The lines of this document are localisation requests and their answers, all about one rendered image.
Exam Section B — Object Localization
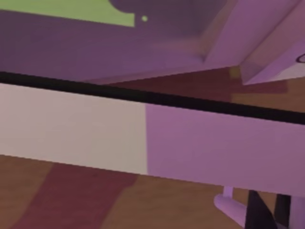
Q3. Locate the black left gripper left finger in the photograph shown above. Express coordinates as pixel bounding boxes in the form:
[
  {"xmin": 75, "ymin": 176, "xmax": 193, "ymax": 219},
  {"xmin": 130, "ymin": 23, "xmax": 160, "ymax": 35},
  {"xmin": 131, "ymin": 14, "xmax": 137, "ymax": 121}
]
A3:
[{"xmin": 245, "ymin": 190, "xmax": 278, "ymax": 229}]

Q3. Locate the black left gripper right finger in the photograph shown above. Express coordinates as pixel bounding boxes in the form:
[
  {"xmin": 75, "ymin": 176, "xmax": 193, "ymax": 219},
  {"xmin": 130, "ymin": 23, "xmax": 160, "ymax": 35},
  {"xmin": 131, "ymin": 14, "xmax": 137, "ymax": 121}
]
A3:
[{"xmin": 274, "ymin": 194, "xmax": 292, "ymax": 229}]

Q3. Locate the white table edge panel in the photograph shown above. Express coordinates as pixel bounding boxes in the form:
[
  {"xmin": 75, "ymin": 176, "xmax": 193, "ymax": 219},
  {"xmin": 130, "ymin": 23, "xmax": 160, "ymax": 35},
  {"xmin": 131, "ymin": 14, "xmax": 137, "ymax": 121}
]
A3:
[{"xmin": 0, "ymin": 71, "xmax": 305, "ymax": 198}]

